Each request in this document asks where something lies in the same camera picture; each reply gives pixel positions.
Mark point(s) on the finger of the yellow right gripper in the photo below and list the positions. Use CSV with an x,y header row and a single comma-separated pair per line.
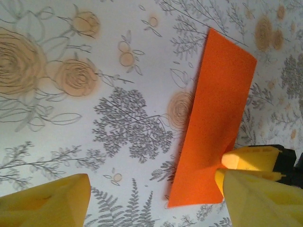
x,y
274,176
248,158

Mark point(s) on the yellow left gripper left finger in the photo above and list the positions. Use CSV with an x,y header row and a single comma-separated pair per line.
x,y
42,203

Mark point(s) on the floral table cover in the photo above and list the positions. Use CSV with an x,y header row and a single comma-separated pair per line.
x,y
94,71

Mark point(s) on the orange paper sheet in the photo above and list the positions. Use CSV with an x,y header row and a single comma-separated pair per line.
x,y
217,106

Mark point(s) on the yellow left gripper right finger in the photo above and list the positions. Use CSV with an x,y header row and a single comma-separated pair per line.
x,y
260,203

